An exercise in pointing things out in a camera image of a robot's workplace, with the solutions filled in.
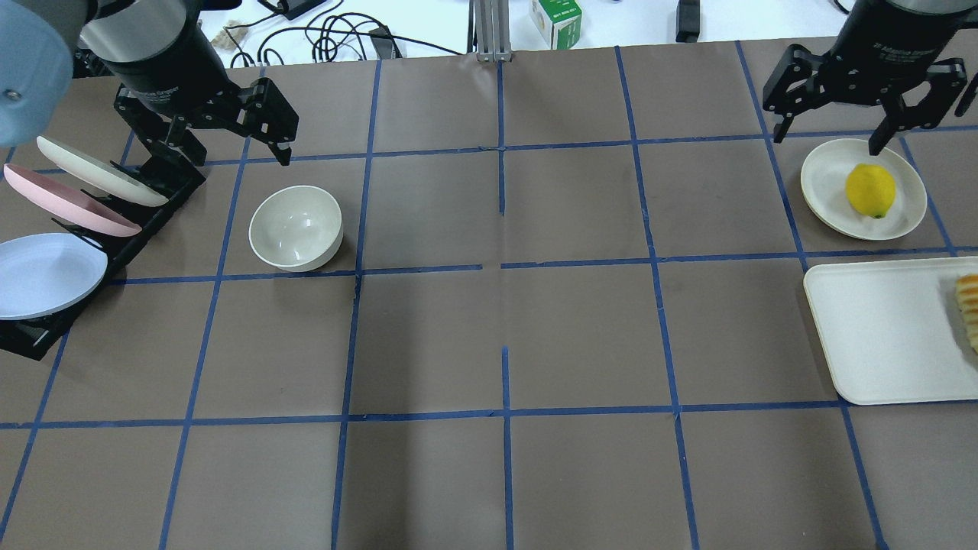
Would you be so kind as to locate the cream plate in rack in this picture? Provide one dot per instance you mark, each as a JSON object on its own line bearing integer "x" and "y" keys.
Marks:
{"x": 99, "y": 174}

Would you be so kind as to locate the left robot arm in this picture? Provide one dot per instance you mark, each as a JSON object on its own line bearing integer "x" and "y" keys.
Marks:
{"x": 39, "y": 39}

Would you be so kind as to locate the green white carton box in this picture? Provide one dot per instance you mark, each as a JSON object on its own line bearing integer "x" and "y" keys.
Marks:
{"x": 559, "y": 22}

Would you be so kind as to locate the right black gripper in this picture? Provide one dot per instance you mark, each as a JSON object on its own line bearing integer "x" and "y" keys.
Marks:
{"x": 886, "y": 44}

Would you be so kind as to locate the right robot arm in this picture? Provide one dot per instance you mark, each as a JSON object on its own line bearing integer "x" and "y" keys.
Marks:
{"x": 887, "y": 53}

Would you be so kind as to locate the cream round plate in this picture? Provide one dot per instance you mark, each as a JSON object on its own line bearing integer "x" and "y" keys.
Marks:
{"x": 824, "y": 176}

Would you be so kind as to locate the black dish rack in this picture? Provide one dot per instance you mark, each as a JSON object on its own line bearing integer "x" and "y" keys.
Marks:
{"x": 34, "y": 337}

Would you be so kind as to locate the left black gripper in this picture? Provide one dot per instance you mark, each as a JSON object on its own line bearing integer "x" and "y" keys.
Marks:
{"x": 170, "y": 70}

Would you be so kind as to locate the pink plate in rack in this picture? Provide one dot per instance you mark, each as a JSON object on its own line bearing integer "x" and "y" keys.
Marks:
{"x": 68, "y": 203}

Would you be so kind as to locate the cream rectangular tray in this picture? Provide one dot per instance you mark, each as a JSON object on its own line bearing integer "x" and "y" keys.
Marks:
{"x": 891, "y": 330}

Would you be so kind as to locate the yellow lemon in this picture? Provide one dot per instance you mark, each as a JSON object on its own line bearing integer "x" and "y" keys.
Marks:
{"x": 871, "y": 190}

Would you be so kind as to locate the aluminium frame post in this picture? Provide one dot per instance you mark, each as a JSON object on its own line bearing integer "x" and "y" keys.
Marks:
{"x": 489, "y": 31}

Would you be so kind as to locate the black power adapter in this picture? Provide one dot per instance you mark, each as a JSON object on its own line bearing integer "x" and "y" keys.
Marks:
{"x": 293, "y": 9}

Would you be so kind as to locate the light blue plate in rack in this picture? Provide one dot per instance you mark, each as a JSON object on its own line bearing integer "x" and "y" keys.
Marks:
{"x": 46, "y": 273}

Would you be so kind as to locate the sliced yellow bread loaf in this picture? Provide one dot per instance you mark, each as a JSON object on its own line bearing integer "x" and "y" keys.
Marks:
{"x": 966, "y": 300}

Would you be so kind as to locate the cream bowl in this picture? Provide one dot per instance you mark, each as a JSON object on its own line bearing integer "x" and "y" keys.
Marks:
{"x": 297, "y": 229}

